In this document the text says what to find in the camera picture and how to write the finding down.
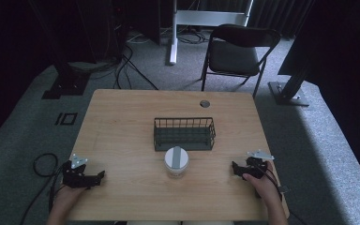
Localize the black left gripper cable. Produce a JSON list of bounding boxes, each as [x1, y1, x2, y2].
[[19, 152, 67, 225]]

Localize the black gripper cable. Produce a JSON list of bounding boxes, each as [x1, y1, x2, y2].
[[253, 158, 285, 203], [19, 152, 67, 225]]

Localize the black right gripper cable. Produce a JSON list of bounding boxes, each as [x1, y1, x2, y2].
[[253, 158, 285, 203]]

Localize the black folding chair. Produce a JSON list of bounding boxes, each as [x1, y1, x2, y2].
[[200, 23, 282, 99]]

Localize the black stand with base plate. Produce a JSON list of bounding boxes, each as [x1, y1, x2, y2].
[[267, 55, 313, 108], [27, 0, 91, 100]]

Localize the white desk frame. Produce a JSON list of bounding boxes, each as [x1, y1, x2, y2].
[[168, 0, 255, 67]]

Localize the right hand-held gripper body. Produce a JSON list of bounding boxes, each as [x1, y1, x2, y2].
[[243, 149, 276, 180]]

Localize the white cup with lid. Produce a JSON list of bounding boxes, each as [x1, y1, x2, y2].
[[163, 145, 189, 180]]

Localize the person's left hand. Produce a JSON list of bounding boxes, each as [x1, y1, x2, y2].
[[53, 185, 89, 214]]

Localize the black floor cables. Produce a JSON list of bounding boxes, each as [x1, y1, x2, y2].
[[68, 31, 210, 91]]

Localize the black wire basket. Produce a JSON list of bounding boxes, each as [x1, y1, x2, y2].
[[153, 116, 217, 153]]

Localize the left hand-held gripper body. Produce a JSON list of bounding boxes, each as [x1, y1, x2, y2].
[[61, 153, 98, 189]]

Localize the person's right hand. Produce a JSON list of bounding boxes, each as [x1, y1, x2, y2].
[[242, 159, 279, 204]]

